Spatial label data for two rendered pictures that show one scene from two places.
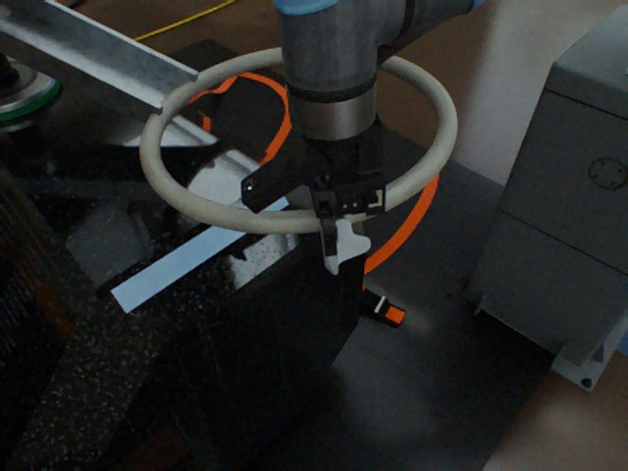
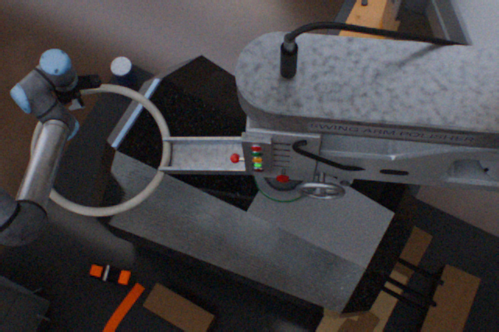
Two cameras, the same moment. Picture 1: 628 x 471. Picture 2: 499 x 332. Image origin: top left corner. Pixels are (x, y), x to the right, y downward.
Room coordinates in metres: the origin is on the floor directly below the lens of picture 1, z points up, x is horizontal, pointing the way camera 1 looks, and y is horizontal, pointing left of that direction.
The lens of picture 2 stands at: (1.58, 0.40, 3.26)
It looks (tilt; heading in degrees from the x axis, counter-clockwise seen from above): 73 degrees down; 171
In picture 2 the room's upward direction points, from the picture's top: 7 degrees counter-clockwise
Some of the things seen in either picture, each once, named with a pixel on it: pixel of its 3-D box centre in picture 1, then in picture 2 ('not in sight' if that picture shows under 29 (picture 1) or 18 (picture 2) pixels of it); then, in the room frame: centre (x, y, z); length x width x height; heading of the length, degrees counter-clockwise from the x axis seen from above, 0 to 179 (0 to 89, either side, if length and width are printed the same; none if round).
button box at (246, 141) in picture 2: not in sight; (257, 154); (0.98, 0.52, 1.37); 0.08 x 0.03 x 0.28; 68
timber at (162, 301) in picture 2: not in sight; (180, 312); (1.18, 0.07, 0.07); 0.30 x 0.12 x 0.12; 45
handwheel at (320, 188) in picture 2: not in sight; (321, 179); (1.06, 0.70, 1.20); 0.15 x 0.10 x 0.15; 68
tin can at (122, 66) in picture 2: not in sight; (123, 71); (-0.03, 0.08, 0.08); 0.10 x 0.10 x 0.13
